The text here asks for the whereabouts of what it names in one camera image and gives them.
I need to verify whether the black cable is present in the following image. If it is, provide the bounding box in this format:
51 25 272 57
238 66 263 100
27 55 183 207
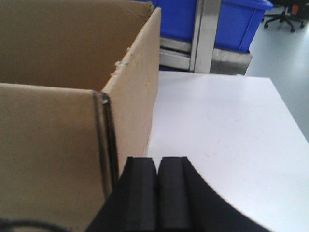
0 218 70 232

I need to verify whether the brown cardboard box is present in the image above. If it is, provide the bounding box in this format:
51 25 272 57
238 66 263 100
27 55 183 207
0 0 161 232

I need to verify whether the blue plastic bin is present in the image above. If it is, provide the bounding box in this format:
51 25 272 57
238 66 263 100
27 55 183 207
153 0 273 53

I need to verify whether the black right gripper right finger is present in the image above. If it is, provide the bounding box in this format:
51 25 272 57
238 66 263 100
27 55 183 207
158 157 267 232

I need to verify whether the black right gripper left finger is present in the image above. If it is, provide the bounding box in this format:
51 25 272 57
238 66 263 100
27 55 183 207
86 157 157 232

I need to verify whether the black office chair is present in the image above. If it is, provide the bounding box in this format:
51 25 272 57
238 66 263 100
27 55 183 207
261 5 305 33

